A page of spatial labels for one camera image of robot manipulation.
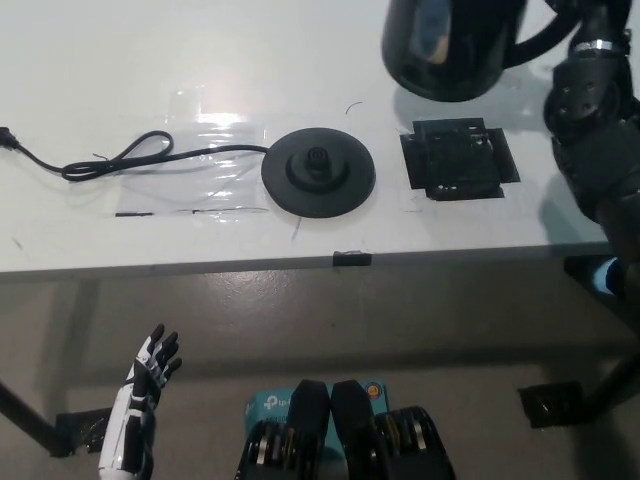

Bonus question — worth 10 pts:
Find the small black tape strip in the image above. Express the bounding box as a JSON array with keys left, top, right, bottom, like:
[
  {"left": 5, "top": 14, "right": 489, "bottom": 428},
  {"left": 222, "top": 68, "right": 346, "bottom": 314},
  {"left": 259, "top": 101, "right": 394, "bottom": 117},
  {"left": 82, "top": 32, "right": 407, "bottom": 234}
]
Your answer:
[{"left": 332, "top": 248, "right": 374, "bottom": 267}]

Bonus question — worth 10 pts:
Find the black floor tape patch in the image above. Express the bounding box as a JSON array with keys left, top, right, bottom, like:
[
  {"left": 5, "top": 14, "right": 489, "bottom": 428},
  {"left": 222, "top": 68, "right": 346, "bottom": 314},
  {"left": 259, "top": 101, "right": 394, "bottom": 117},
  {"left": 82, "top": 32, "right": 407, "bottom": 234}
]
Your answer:
[
  {"left": 518, "top": 381, "right": 597, "bottom": 429},
  {"left": 49, "top": 408, "right": 114, "bottom": 459}
]

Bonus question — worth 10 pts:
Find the clear plastic tape sheet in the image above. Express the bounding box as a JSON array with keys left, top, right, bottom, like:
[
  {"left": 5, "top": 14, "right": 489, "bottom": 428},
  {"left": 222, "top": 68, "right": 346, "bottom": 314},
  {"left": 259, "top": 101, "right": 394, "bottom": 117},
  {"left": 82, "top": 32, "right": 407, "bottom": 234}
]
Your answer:
[{"left": 114, "top": 87, "right": 272, "bottom": 219}]

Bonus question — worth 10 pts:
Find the black tape square patch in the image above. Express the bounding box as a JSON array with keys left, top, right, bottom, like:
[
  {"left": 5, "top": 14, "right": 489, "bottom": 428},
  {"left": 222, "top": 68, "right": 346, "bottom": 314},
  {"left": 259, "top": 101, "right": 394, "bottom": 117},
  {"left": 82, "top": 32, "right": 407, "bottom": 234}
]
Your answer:
[{"left": 399, "top": 117, "right": 521, "bottom": 203}]

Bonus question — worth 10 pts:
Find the black power cord with plug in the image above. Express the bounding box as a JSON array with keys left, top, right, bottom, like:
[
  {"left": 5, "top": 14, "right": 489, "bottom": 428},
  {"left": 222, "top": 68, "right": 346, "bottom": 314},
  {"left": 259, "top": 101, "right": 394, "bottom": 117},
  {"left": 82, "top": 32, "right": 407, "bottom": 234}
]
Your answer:
[{"left": 0, "top": 127, "right": 269, "bottom": 184}]

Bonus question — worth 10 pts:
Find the teal tp-link box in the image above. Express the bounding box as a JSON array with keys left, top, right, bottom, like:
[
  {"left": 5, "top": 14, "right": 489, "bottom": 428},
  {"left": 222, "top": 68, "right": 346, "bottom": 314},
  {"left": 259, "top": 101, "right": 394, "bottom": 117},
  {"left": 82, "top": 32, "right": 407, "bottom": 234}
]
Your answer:
[{"left": 243, "top": 380, "right": 389, "bottom": 451}]

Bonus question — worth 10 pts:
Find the black electric kettle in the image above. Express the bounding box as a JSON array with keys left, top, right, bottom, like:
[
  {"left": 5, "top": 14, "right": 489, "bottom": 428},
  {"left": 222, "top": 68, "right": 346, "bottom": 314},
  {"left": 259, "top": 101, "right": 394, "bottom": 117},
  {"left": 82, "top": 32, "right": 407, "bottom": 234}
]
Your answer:
[{"left": 380, "top": 0, "right": 576, "bottom": 104}]

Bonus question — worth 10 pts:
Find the black slanted table leg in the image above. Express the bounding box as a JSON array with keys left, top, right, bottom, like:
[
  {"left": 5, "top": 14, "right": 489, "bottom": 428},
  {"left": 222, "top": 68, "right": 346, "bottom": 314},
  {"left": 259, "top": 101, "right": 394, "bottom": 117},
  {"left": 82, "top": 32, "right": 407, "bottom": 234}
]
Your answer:
[
  {"left": 0, "top": 382, "right": 64, "bottom": 459},
  {"left": 579, "top": 344, "right": 640, "bottom": 417}
]

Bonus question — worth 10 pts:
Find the black round kettle base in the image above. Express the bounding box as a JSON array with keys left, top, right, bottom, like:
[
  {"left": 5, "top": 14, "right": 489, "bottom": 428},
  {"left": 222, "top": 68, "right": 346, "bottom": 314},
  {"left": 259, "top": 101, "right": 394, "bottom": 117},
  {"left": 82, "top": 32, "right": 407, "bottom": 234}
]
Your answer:
[{"left": 260, "top": 127, "right": 377, "bottom": 220}]

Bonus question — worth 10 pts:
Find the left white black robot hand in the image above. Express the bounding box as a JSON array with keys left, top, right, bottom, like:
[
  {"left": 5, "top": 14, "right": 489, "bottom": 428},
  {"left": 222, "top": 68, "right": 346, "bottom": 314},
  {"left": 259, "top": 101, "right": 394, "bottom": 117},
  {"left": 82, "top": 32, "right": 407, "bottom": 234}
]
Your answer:
[{"left": 96, "top": 323, "right": 182, "bottom": 480}]

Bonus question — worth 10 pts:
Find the blue round object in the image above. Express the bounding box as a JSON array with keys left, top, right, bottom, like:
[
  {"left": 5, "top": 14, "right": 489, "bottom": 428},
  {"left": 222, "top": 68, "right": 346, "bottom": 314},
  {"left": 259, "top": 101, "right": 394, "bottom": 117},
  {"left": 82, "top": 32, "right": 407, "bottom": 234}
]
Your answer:
[{"left": 590, "top": 259, "right": 624, "bottom": 296}]

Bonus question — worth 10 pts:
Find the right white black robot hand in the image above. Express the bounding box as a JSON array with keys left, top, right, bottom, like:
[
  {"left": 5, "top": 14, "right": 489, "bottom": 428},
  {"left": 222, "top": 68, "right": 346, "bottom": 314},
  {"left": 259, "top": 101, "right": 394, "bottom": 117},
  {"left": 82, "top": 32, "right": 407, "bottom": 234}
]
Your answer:
[{"left": 544, "top": 0, "right": 631, "bottom": 51}]

